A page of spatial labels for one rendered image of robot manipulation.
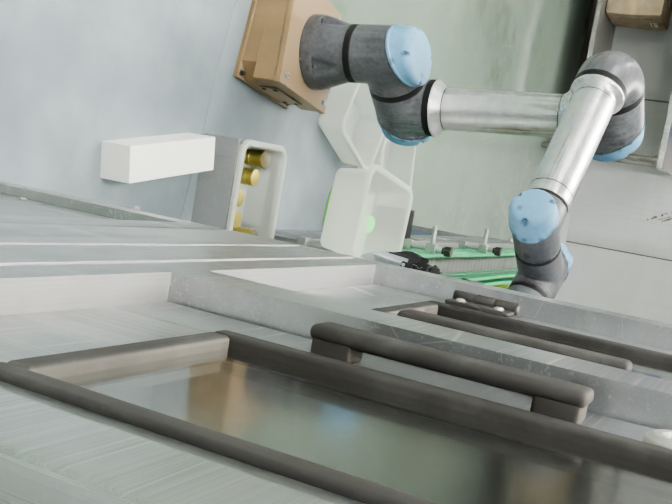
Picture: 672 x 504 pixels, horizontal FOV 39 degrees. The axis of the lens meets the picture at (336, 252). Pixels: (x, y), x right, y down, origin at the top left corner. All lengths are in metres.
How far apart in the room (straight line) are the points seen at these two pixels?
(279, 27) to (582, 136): 0.63
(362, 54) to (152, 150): 0.49
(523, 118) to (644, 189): 5.92
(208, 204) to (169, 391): 1.42
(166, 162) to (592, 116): 0.73
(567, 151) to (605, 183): 6.22
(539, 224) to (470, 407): 1.04
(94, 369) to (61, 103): 1.12
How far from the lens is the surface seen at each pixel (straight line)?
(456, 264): 2.92
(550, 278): 1.60
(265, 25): 1.89
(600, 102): 1.69
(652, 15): 7.31
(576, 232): 7.85
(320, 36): 1.90
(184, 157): 1.68
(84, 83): 1.56
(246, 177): 1.88
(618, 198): 7.80
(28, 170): 1.49
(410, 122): 1.94
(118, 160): 1.58
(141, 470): 0.25
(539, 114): 1.87
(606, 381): 0.51
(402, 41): 1.84
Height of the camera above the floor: 1.78
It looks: 25 degrees down
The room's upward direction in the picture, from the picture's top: 102 degrees clockwise
